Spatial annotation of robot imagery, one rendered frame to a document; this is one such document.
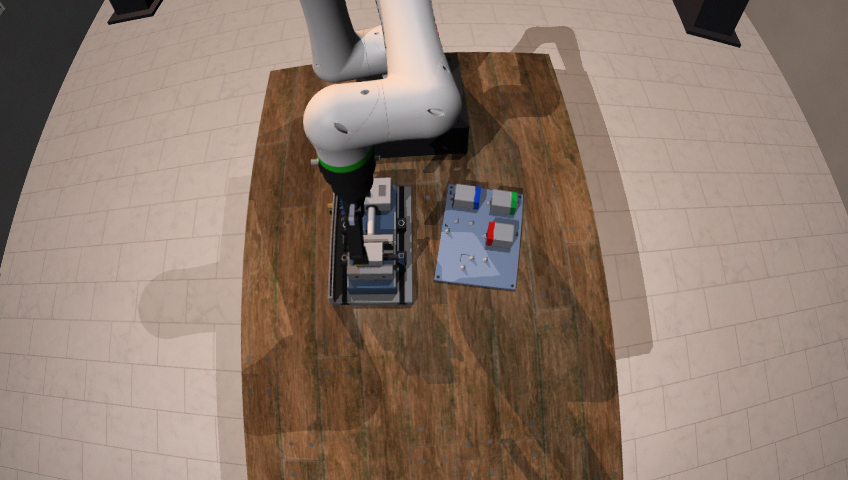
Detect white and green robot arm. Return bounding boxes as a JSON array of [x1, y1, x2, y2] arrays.
[[299, 0, 462, 190]]

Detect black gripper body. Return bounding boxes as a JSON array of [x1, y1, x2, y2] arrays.
[[331, 175, 373, 210]]

